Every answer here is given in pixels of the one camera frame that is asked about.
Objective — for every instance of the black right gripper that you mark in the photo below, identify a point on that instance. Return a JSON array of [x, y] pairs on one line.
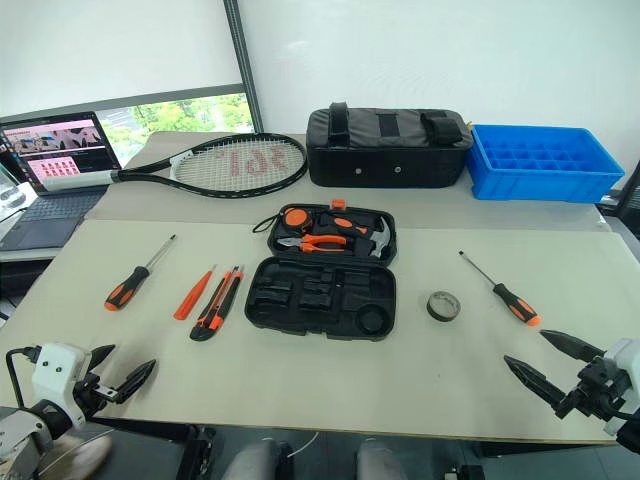
[[597, 387]]

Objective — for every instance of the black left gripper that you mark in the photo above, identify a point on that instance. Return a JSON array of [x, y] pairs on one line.
[[97, 392]]

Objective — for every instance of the thin shaft screwdriver orange black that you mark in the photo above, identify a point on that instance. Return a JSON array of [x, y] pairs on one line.
[[515, 302]]

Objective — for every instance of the thick shaft screwdriver orange black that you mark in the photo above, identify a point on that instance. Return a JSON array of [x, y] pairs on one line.
[[129, 285]]

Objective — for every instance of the orange voltage tester pen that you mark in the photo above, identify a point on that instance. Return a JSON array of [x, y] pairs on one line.
[[192, 295]]

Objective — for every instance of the black orange utility knife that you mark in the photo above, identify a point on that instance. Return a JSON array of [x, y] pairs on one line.
[[215, 310]]

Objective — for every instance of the black electrical tape roll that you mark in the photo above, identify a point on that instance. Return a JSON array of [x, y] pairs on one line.
[[434, 310]]

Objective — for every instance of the black tool case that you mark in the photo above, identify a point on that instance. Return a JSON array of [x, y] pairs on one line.
[[320, 320]]

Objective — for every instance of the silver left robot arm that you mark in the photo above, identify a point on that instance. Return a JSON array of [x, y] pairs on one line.
[[20, 437]]

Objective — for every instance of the brown rounded object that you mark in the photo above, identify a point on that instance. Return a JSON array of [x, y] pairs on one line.
[[82, 457]]

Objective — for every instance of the grey rounded robot leg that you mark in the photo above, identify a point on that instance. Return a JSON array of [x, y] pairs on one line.
[[377, 462], [255, 460]]

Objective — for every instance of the black office chair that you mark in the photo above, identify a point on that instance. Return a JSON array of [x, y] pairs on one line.
[[629, 200]]

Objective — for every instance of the blue plastic divided crate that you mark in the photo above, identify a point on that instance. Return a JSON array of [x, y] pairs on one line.
[[540, 185]]

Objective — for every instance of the black tennis racket white grip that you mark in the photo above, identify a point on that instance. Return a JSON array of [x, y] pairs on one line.
[[150, 172]]

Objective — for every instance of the white plastic packaging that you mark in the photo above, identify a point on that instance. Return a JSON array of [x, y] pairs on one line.
[[12, 195]]

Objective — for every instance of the open laptop computer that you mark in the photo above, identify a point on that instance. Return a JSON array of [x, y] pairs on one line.
[[55, 150]]

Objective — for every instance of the orange tape measure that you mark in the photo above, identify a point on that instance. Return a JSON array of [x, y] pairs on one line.
[[296, 219]]

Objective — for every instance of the black grey fabric bag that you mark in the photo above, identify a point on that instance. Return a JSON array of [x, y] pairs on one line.
[[385, 160]]

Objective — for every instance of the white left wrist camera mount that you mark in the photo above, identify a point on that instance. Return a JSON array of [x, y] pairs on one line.
[[55, 367]]

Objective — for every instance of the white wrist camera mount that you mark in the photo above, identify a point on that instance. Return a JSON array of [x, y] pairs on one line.
[[625, 357], [55, 367]]

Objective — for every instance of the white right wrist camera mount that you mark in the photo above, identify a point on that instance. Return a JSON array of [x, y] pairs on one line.
[[625, 357]]

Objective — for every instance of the grey window frame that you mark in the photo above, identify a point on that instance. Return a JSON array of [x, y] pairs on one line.
[[243, 55]]

